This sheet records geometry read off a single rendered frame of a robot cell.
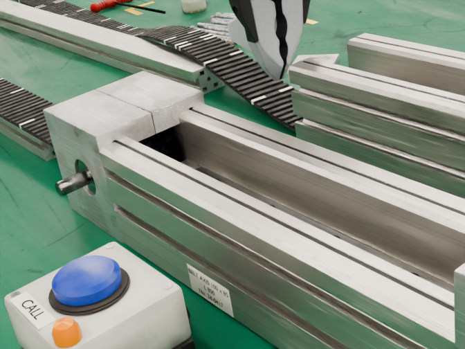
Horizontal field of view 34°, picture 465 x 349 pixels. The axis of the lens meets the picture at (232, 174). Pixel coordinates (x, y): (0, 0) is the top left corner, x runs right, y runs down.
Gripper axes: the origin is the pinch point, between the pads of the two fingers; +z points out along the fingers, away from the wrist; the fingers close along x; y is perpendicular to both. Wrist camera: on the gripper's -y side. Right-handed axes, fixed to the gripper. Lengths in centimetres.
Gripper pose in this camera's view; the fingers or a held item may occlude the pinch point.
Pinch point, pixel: (282, 68)
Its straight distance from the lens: 74.7
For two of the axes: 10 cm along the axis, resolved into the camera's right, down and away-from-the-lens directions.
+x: -7.8, 3.8, -4.9
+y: -6.1, -2.9, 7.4
